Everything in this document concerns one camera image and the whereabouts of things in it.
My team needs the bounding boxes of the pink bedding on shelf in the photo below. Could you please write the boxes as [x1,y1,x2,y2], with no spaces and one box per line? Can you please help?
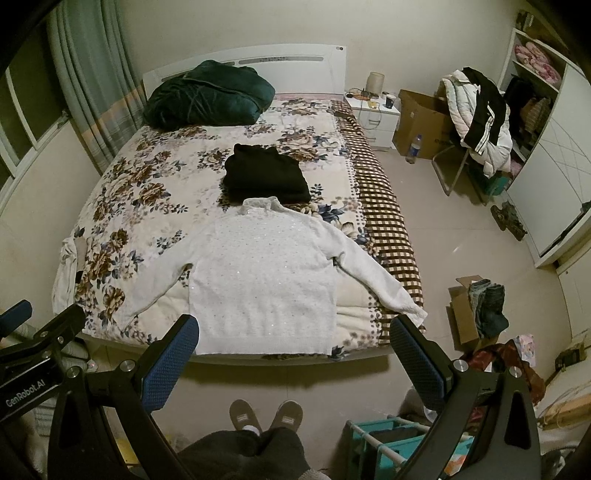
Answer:
[514,41,562,88]

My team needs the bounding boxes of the plastic water bottle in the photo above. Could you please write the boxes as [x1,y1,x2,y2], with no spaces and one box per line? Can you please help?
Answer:
[406,134,423,164]

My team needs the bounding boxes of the dark green duvet bundle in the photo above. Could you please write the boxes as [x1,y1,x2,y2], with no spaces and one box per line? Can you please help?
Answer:
[143,60,276,131]

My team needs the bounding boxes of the green striped curtain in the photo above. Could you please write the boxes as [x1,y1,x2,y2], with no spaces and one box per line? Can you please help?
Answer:
[48,1,146,172]

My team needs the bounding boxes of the red clothes pile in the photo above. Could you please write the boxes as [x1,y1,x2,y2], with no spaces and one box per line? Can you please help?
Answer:
[462,340,546,405]

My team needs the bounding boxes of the floral bed blanket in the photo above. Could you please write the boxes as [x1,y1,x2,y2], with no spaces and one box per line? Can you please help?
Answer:
[67,94,424,346]

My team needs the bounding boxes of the beige table lamp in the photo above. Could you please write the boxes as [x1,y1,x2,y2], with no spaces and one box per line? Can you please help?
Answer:
[366,71,385,97]

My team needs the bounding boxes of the cardboard box by nightstand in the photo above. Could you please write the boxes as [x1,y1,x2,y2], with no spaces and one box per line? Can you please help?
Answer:
[393,90,454,160]

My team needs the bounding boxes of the window frame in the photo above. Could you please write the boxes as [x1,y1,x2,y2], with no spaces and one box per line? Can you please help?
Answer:
[1,64,70,206]

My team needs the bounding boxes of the right grey slipper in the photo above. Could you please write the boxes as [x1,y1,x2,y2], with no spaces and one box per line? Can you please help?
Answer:
[270,400,304,432]

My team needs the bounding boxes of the white nightstand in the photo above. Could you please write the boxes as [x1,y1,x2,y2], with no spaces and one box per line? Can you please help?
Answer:
[345,93,401,150]

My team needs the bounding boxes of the small box with clothes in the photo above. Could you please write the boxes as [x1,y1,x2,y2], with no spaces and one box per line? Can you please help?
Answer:
[450,275,509,352]

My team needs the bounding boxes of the dark shoes by wardrobe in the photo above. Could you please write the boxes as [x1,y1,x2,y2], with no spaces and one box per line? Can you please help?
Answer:
[491,201,527,241]

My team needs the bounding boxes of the white bed headboard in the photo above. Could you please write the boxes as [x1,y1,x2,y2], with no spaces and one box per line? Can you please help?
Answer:
[142,44,346,96]

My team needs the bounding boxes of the black folded garment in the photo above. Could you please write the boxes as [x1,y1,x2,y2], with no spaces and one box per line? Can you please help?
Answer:
[222,144,311,205]

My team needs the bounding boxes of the white cloth at bedside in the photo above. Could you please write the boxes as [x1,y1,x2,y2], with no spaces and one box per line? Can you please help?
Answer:
[52,237,81,314]

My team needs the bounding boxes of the left grey slipper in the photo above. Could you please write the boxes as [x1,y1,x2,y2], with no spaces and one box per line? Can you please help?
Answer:
[229,399,263,436]

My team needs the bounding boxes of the grey slipper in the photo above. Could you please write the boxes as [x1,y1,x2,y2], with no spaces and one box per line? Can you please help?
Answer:
[229,399,263,436]
[270,400,304,432]

